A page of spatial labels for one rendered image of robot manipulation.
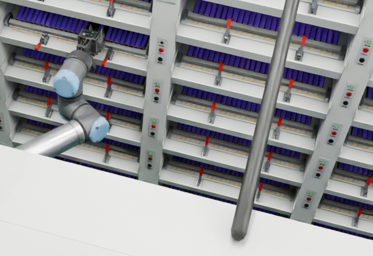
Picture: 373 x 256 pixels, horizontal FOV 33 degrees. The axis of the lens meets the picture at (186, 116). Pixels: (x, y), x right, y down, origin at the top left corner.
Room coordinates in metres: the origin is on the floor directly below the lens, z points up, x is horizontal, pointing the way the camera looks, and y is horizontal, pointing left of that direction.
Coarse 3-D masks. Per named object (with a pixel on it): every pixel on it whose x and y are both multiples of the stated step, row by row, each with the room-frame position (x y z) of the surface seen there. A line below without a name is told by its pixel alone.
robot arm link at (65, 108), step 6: (60, 96) 1.63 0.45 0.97; (78, 96) 1.64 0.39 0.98; (60, 102) 1.63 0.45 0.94; (66, 102) 1.62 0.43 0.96; (72, 102) 1.62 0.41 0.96; (78, 102) 1.62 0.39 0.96; (84, 102) 1.63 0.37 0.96; (60, 108) 1.63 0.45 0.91; (66, 108) 1.61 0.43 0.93; (72, 108) 1.60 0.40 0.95; (60, 114) 1.63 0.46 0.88; (66, 114) 1.60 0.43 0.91; (66, 120) 1.62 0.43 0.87
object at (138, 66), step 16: (16, 16) 2.04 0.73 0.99; (0, 32) 1.95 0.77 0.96; (16, 32) 1.96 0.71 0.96; (32, 32) 1.97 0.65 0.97; (32, 48) 1.94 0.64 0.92; (48, 48) 1.92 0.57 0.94; (64, 48) 1.92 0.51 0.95; (144, 48) 1.96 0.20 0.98; (96, 64) 1.90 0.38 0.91; (112, 64) 1.88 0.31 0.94; (128, 64) 1.88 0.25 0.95; (144, 64) 1.89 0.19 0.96
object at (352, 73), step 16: (368, 0) 1.77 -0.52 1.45; (368, 16) 1.77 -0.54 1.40; (368, 32) 1.76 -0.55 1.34; (352, 48) 1.77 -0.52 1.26; (352, 64) 1.76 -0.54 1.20; (368, 64) 1.76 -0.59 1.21; (336, 80) 1.84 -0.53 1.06; (352, 80) 1.76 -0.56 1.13; (368, 80) 1.76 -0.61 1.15; (336, 96) 1.77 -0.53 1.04; (336, 112) 1.76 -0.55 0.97; (352, 112) 1.76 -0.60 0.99; (320, 128) 1.81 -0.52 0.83; (320, 144) 1.77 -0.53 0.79; (336, 144) 1.76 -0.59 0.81; (304, 192) 1.76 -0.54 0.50; (320, 192) 1.76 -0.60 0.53
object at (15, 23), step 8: (16, 24) 1.98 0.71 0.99; (24, 24) 1.98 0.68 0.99; (32, 24) 1.98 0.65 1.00; (48, 32) 1.96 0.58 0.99; (56, 32) 1.96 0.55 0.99; (64, 32) 1.96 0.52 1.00; (120, 48) 1.92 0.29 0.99; (128, 48) 1.93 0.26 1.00; (136, 48) 1.93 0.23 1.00; (128, 56) 1.91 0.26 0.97; (144, 56) 1.91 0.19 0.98
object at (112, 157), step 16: (16, 128) 1.99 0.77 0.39; (32, 128) 1.99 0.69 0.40; (48, 128) 2.01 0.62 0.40; (16, 144) 1.95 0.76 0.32; (80, 144) 1.96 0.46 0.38; (96, 144) 1.95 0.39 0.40; (112, 144) 1.97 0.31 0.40; (128, 144) 1.97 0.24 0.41; (80, 160) 1.91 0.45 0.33; (96, 160) 1.90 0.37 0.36; (112, 160) 1.91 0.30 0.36; (128, 160) 1.91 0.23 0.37
